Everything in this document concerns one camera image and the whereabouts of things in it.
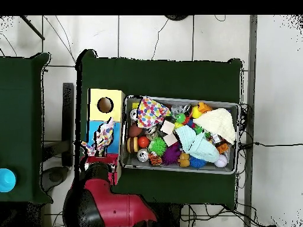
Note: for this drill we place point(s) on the small polka dot napkin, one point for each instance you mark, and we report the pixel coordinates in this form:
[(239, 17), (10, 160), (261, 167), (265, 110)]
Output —
[(105, 134)]

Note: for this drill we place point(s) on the black metal rod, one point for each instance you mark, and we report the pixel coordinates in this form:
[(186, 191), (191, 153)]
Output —
[(32, 27)]

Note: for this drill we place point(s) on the mint green cloth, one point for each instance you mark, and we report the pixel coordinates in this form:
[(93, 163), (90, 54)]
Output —
[(201, 147)]

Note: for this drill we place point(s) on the dark green side tablecloth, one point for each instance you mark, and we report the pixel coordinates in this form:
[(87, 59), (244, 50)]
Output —
[(19, 118)]

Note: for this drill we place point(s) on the purple spiky toy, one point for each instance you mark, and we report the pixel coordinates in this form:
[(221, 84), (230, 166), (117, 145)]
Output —
[(171, 154)]

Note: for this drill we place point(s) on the shallow clear mesh bin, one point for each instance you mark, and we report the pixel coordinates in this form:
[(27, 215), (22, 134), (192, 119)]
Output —
[(189, 168)]

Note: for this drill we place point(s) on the orange ball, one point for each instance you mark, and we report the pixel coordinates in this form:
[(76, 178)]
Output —
[(143, 141)]

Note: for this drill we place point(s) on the large dark green tablecloth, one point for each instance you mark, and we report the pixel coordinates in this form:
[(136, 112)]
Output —
[(165, 75)]

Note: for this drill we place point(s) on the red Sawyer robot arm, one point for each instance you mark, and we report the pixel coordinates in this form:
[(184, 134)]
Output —
[(116, 208)]

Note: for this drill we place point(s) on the blue plastic cup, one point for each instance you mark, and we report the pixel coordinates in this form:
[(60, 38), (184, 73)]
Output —
[(7, 181)]

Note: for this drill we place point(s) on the large polka dot napkin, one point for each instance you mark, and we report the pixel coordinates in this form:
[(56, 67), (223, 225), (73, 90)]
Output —
[(150, 112)]

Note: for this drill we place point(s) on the black stand bar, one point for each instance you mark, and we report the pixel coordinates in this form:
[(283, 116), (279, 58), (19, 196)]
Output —
[(68, 118)]

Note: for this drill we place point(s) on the green spiky ball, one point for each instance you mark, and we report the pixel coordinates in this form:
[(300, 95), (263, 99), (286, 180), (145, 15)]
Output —
[(158, 146)]

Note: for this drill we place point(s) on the wooden box with three holes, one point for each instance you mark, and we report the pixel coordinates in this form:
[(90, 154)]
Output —
[(94, 113)]

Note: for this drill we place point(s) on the toy hamburger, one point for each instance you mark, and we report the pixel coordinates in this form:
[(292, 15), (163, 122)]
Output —
[(132, 144)]

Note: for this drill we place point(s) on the cream knitted cloth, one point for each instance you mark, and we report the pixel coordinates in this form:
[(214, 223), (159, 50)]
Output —
[(217, 123)]

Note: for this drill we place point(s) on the plain wooden cube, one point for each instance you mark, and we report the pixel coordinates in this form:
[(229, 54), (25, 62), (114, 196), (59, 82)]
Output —
[(167, 127)]

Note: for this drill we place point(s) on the plush tiger toy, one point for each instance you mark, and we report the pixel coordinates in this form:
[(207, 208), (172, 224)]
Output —
[(156, 159)]

